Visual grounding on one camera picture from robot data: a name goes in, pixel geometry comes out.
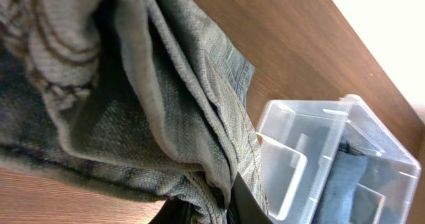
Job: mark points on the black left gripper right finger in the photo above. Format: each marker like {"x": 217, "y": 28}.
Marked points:
{"x": 243, "y": 208}

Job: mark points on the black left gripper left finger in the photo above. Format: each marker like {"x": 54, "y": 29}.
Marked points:
{"x": 175, "y": 211}

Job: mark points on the light blue jeans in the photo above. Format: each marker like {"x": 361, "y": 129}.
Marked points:
{"x": 141, "y": 100}

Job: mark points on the dark blue jeans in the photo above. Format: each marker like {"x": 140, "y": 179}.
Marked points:
{"x": 349, "y": 194}

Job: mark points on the clear plastic storage bin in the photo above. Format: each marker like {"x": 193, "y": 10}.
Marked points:
{"x": 300, "y": 141}

